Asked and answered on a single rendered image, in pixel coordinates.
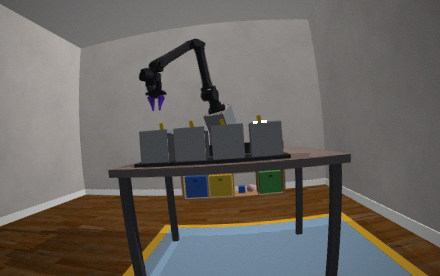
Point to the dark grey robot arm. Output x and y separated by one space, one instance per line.
157 66

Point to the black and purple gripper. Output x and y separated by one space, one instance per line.
152 95

